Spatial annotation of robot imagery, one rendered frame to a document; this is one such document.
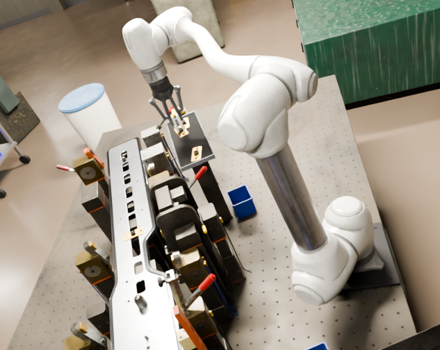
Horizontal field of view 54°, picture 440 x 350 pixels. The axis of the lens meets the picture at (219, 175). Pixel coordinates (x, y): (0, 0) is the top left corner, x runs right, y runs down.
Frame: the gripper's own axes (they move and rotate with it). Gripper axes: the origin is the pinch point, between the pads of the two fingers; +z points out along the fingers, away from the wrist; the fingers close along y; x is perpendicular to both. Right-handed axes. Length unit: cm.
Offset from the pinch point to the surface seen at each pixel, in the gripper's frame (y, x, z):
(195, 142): -2.9, 5.0, 8.6
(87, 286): 68, -3, 55
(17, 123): 126, -360, 106
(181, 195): 12.8, 30.1, 9.3
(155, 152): 12.6, -10.5, 13.6
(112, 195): 37.7, -13.2, 24.7
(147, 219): 28.3, 13.6, 24.7
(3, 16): 142, -986, 98
